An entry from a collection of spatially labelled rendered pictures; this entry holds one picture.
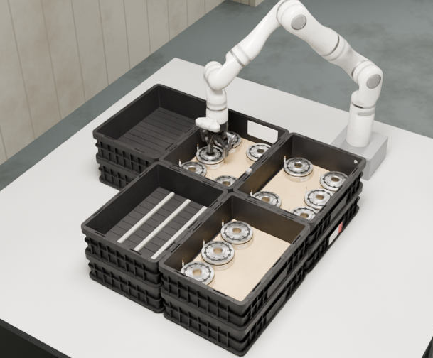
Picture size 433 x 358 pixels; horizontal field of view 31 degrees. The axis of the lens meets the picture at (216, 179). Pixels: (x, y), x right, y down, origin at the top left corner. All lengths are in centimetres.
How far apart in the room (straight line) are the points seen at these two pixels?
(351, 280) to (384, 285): 10
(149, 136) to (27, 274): 71
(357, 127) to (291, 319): 83
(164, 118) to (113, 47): 180
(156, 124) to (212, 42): 231
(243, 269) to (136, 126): 86
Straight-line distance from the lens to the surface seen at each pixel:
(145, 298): 244
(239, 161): 279
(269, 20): 256
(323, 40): 260
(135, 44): 496
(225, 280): 235
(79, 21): 447
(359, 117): 286
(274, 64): 500
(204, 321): 232
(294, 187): 268
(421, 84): 492
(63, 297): 253
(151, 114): 305
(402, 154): 311
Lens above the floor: 253
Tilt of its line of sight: 39 degrees down
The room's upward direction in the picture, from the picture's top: 1 degrees counter-clockwise
